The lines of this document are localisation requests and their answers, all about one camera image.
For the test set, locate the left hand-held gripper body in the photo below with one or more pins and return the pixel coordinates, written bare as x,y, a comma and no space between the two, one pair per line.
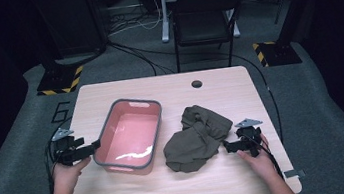
64,151

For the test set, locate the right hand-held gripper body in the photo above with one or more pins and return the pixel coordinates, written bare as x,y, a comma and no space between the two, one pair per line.
251,138

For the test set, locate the olive green cloth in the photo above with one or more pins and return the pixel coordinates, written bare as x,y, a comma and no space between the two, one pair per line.
196,141

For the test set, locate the pink plastic basket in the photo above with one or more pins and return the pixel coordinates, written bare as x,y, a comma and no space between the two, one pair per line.
128,136

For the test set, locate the person's left hand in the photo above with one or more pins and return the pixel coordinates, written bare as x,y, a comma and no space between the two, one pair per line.
66,178

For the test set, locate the person's right hand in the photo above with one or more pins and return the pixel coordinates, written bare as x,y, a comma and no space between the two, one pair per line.
263,164

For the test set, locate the grey tape strip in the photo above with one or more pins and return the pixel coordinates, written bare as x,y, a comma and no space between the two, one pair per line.
294,173

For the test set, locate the black cabinet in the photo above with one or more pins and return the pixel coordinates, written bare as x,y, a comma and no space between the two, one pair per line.
72,21

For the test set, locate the black folding chair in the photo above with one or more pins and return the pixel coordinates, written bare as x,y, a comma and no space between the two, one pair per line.
203,3

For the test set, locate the black base plate hazard tape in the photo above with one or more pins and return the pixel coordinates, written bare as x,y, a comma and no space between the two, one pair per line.
280,54
57,80

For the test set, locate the white metal desk frame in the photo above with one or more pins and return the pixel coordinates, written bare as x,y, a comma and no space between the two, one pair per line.
166,27

